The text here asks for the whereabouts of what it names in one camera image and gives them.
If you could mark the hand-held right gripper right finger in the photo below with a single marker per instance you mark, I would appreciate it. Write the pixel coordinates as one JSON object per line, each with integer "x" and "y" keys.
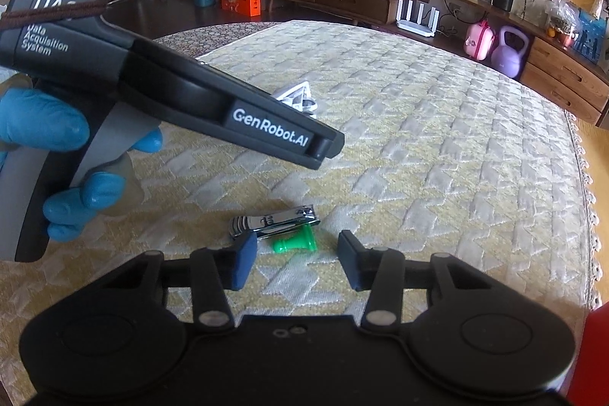
{"x": 349, "y": 264}

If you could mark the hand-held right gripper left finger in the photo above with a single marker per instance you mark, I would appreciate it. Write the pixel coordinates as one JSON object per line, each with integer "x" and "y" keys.
{"x": 242, "y": 264}

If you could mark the green plastic piece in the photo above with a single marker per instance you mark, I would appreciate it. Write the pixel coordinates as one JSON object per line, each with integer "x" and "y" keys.
{"x": 297, "y": 242}

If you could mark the red box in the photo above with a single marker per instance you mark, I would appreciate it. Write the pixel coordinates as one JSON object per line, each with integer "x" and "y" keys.
{"x": 592, "y": 358}

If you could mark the person's left hand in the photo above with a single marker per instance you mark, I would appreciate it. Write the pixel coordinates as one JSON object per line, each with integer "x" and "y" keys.
{"x": 43, "y": 120}

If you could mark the silver nail clipper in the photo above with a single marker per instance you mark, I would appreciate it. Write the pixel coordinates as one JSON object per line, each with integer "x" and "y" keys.
{"x": 266, "y": 223}

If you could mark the brown patterned tablecloth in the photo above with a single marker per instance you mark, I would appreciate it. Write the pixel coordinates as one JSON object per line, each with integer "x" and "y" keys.
{"x": 214, "y": 37}

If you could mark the quilted yellow table cover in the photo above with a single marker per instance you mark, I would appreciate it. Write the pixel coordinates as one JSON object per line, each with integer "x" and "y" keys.
{"x": 428, "y": 149}

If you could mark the white router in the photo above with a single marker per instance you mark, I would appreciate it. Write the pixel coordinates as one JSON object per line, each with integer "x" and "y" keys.
{"x": 416, "y": 23}

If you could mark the pink toy suitcase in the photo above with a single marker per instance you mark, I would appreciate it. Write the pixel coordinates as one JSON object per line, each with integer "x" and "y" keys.
{"x": 479, "y": 42}

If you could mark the purple kettlebell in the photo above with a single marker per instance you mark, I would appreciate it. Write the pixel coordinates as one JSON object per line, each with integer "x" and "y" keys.
{"x": 508, "y": 56}

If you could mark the wooden TV cabinet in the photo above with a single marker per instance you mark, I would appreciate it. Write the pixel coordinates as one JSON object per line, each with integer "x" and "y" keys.
{"x": 561, "y": 78}

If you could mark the clear bag of fruit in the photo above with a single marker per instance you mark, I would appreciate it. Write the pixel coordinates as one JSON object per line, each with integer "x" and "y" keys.
{"x": 564, "y": 23}

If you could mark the blue box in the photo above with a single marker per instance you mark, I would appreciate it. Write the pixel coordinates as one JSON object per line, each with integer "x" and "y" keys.
{"x": 592, "y": 37}

